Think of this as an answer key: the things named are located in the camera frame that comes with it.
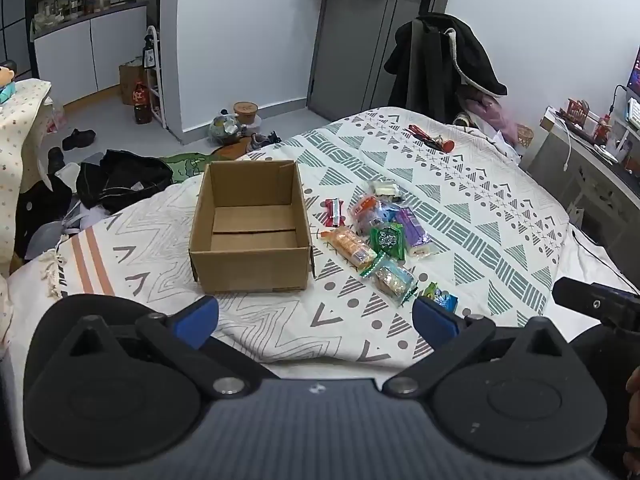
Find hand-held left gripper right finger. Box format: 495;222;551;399
382;296;571;397

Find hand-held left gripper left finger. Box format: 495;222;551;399
67;296;278;396

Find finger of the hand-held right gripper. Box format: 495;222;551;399
552;277;613;321

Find small green blue packet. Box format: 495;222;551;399
420;282;459;314

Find green-edged cracker packet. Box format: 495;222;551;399
360;255;419;308

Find cardboard box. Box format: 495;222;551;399
189;160;314;295

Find purple snack packet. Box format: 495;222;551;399
397;207;435;260

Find dark green snack packet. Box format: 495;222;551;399
370;223;406;261

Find orange cracker packet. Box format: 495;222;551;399
320;226;377;269

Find small red snack packet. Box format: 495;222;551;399
325;199;347;227

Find light grey desk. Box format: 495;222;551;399
527;107;640;256

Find clear orange snack packet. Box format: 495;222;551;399
350;195;388;236

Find white snack packet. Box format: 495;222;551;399
369;180;402;202

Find green cartoon floor mat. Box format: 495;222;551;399
159;151;212;182

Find black garment with white stitching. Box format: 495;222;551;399
76;149;174;212

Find red desk ornament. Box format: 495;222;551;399
559;97;613;144

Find red scissors with keys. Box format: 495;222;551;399
404;124;456;154

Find grey sneakers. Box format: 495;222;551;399
249;130;282;151

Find black clothing pile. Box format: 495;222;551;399
14;170;77;261

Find crumpled foil bag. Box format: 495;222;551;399
209;110;245;142

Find pink garment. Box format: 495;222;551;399
464;92;521;147

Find dark soda bottle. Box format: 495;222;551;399
133;82;152;126

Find computer monitor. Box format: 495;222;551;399
626;46;640;97

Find polka dot cloth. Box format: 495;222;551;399
0;79;55;273

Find white narrow rack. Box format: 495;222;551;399
145;25;169;130

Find brown paper bag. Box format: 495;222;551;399
118;59;149;107

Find chair with dark jackets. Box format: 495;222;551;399
384;12;509;123

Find white floor cabinet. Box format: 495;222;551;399
31;1;149;107

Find grey door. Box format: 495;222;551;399
307;0;458;121

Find plush toy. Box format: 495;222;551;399
0;59;19;105

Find row of bottles and jars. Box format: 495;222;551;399
34;0;123;27

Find dark grid partition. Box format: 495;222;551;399
0;0;35;63

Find white cable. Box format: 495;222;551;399
549;109;574;171

